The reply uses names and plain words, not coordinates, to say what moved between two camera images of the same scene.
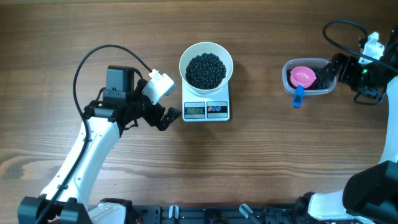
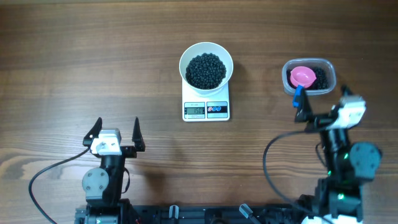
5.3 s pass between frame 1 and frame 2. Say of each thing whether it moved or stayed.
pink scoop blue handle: stayed
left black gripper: moved
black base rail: stayed
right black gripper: moved
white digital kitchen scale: stayed
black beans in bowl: stayed
